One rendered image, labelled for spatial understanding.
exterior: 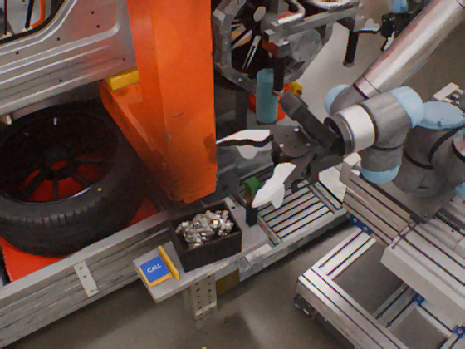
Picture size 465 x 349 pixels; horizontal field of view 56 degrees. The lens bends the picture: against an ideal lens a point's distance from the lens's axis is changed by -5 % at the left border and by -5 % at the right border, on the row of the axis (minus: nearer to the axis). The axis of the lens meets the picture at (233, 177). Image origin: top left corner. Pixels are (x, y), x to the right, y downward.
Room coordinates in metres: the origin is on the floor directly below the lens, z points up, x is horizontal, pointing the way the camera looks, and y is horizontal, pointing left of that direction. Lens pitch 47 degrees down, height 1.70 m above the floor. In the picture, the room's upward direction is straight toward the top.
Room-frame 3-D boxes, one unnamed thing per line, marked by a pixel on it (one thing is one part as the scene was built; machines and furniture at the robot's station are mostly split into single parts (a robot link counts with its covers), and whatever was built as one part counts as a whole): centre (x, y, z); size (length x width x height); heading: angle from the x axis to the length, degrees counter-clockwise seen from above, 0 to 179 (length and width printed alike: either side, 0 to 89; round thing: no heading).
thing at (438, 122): (0.83, -0.50, 0.98); 0.13 x 0.12 x 0.14; 19
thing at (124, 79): (1.49, 0.44, 0.71); 0.14 x 0.14 x 0.05; 33
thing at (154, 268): (0.75, 0.25, 0.47); 0.07 x 0.07 x 0.02; 33
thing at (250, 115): (1.73, -0.08, 0.32); 0.40 x 0.30 x 0.28; 123
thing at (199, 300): (0.83, 0.13, 0.21); 0.10 x 0.10 x 0.42; 33
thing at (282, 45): (1.32, -0.14, 0.93); 0.09 x 0.05 x 0.05; 33
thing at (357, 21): (1.51, -0.42, 0.93); 0.09 x 0.05 x 0.05; 33
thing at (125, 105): (1.35, 0.35, 0.69); 0.52 x 0.17 x 0.35; 33
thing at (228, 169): (1.41, 0.15, 0.26); 0.42 x 0.18 x 0.35; 33
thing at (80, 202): (1.24, 0.70, 0.39); 0.66 x 0.66 x 0.24
